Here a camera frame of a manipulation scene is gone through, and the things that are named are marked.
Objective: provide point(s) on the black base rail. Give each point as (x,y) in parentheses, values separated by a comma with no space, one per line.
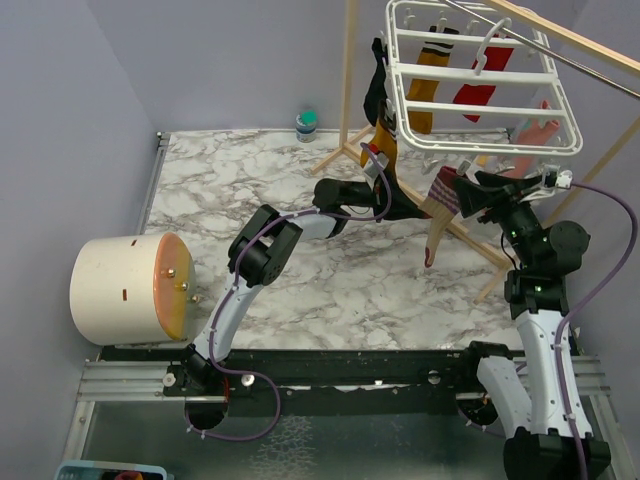
(320,383)

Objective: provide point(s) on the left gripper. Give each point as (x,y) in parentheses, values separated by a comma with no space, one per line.
(400,205)

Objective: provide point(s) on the maroon beige striped sock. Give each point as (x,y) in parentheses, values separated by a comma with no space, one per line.
(441,205)

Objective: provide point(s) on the black sock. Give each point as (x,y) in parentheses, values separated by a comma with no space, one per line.
(377,87)

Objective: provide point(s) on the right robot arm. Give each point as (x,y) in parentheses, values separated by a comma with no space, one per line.
(547,433)

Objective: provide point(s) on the mustard striped sock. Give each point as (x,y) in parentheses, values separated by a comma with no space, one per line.
(382,143)

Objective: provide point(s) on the blue bin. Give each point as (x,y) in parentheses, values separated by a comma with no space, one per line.
(86,469)

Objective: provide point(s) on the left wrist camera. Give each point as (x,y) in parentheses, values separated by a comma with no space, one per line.
(376,162)

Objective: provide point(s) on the white plastic sock hanger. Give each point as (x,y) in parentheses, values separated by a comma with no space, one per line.
(400,72)

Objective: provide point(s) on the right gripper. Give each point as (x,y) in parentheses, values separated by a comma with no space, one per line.
(475,195)

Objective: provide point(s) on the teal lidded jar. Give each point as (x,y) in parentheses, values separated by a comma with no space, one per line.
(306,126)

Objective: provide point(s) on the cream cylindrical container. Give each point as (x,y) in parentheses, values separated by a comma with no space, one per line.
(134,290)

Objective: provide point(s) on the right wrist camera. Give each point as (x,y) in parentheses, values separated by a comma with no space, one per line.
(554,179)

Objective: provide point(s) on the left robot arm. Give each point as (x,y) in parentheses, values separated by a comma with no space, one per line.
(259,253)

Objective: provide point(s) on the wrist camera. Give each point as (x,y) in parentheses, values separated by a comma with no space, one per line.
(376,162)
(554,179)

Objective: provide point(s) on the wooden clothes rack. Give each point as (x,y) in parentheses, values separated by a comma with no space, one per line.
(535,30)

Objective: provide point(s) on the pink sock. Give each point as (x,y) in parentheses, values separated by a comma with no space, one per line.
(536,132)

